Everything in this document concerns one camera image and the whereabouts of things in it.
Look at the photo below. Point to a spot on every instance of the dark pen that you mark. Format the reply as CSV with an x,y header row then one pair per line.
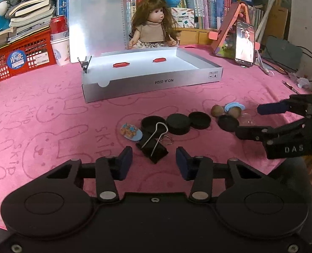
x,y
290,87

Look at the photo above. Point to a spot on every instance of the row of upright books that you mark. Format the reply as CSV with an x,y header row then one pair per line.
x,y
211,8

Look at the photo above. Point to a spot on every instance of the blue round badge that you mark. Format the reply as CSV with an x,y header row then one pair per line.
x,y
233,105

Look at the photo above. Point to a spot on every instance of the smartphone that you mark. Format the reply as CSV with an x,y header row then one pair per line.
x,y
244,43

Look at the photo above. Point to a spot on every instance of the red plastic crate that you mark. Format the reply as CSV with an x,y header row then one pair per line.
x,y
27,50

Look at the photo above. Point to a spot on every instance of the small black binder clip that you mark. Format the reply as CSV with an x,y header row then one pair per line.
x,y
85,65

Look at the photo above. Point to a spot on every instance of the white paper cup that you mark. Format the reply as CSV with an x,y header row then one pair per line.
x,y
61,50

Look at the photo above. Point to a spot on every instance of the crumpled clear wrapper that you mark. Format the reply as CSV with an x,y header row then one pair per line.
x,y
302,82

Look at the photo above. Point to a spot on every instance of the red marker cap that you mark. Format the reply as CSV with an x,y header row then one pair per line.
x,y
159,59
121,64

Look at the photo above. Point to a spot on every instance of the silver cardboard box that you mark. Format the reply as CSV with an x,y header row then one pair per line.
x,y
145,69

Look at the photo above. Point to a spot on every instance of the pink cardboard toy house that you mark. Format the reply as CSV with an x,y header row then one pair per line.
x,y
225,29

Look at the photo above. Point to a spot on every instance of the blue book set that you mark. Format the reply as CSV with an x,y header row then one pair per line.
x,y
63,2

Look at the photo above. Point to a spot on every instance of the blue cookie magnet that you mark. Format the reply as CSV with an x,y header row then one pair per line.
x,y
131,132

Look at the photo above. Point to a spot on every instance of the wooden drawer organiser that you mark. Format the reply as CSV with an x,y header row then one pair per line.
x,y
195,35

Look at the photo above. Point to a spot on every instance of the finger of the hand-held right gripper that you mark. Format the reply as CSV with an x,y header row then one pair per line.
x,y
273,108
253,133

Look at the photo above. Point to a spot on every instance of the large black binder clip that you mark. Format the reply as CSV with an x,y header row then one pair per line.
x,y
150,148

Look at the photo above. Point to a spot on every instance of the clear plastic clipboard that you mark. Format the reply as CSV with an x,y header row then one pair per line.
x,y
98,23

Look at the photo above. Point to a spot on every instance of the grey laptop sleeve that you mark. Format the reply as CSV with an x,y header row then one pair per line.
x,y
282,54

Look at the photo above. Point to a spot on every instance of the black round lid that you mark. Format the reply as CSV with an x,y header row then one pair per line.
x,y
199,120
227,123
178,122
150,123

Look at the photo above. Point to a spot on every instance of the pink printed blanket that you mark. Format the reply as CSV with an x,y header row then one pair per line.
x,y
53,137

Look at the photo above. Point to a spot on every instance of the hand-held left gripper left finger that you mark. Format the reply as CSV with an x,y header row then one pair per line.
x,y
125,162

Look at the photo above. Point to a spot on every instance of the red drink can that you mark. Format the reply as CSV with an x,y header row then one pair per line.
x,y
58,26

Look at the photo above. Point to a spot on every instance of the long-haired baby doll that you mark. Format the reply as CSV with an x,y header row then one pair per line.
x,y
152,30

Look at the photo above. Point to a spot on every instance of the clear plastic pacifier cover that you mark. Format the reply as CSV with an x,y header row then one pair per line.
x,y
247,120

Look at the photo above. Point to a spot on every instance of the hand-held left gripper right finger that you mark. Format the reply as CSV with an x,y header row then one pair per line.
x,y
183,163

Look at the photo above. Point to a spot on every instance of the stack of worn books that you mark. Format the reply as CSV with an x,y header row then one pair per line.
x,y
29,13

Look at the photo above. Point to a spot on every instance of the white plastic tubes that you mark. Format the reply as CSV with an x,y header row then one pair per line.
x,y
266,8

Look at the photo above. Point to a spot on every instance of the brown cardboard board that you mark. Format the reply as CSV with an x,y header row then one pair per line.
x,y
277,21

